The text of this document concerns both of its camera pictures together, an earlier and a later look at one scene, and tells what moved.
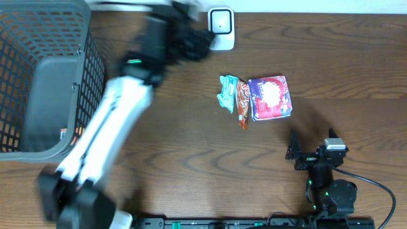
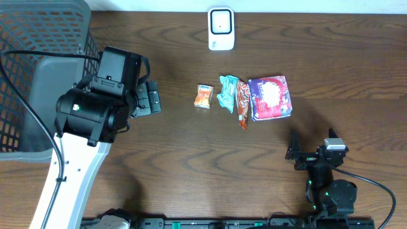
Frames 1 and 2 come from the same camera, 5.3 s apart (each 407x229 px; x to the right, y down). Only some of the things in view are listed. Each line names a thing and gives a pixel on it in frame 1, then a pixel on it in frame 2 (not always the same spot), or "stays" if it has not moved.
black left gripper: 193,42 to 152,96
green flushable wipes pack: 227,95 stays
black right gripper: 311,159 stays
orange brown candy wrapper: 243,90 stays
